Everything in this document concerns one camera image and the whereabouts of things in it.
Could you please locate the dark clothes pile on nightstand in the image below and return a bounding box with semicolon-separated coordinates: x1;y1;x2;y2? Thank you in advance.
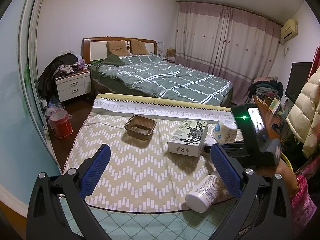
38;53;86;102

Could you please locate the white floral carton box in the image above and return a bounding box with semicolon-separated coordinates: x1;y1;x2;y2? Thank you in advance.
168;120;208;157

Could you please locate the brown pillow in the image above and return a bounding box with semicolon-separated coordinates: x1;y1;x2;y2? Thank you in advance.
106;40;130;56
130;39;148;55

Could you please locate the white bedside nightstand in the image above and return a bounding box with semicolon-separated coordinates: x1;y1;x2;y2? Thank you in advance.
55;69;91;102

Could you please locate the beige air conditioner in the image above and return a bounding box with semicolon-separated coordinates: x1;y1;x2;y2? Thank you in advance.
280;18;298;44

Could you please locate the clothes pile on desk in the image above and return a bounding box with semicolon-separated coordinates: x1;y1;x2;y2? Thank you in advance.
247;77;284;100

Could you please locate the small far bedside box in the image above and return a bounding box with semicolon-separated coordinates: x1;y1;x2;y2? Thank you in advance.
166;47;176;57

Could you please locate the wooden desk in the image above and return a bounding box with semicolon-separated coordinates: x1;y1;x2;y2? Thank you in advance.
252;95;283;139

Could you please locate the pink white curtain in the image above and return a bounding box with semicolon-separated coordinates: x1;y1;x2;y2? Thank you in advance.
175;2;281;104

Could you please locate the red bucket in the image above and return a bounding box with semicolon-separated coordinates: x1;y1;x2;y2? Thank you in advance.
48;109;73;139

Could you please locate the left brown pillow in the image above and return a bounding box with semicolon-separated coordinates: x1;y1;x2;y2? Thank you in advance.
106;40;130;56

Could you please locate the brown plastic food tray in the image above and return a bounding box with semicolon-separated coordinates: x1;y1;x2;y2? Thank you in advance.
125;115;157;141

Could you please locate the yellow rim trash bin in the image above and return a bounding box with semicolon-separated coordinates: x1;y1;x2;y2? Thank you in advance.
281;152;294;172

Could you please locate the pink sleeved forearm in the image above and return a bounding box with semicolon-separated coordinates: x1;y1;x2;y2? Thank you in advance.
276;159;317;238

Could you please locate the green plaid duvet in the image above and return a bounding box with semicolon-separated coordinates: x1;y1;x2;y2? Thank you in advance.
90;54;233;106

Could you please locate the sliding wardrobe door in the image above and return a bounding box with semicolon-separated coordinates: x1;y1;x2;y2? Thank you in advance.
1;0;60;205

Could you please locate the white supplement bottle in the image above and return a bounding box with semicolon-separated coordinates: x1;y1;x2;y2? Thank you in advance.
185;171;225;213

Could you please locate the white instant noodle cup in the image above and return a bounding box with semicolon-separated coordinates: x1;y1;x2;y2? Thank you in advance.
212;120;238;144

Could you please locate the right brown pillow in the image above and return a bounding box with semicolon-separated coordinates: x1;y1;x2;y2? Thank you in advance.
130;39;148;55

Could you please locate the cream puffer jacket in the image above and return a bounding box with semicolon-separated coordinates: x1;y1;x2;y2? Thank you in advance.
286;69;320;158

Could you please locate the patterned beige tablecloth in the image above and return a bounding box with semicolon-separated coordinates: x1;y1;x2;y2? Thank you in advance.
61;93;247;240

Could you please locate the wooden bed with headboard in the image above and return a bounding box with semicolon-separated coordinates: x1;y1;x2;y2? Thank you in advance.
82;36;233;106

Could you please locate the black television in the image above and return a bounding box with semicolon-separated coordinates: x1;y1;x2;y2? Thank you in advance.
285;62;312;102

